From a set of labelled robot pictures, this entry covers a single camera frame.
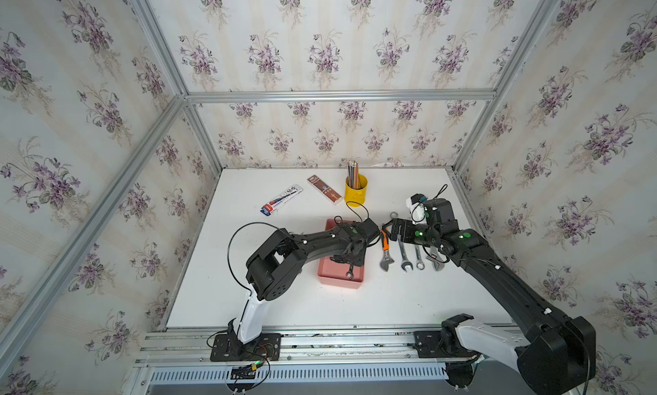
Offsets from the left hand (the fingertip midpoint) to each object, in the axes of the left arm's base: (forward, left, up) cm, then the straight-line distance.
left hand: (354, 263), depth 92 cm
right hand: (+3, -12, +18) cm, 22 cm away
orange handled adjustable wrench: (0, -12, +2) cm, 12 cm away
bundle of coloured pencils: (+31, -1, +14) cm, 34 cm away
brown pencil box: (+33, +11, +3) cm, 35 cm away
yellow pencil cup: (+26, -1, +10) cm, 28 cm away
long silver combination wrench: (0, -19, +2) cm, 19 cm away
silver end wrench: (-5, +2, +2) cm, 6 cm away
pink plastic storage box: (-4, +8, +1) cm, 9 cm away
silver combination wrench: (-2, -24, +2) cm, 24 cm away
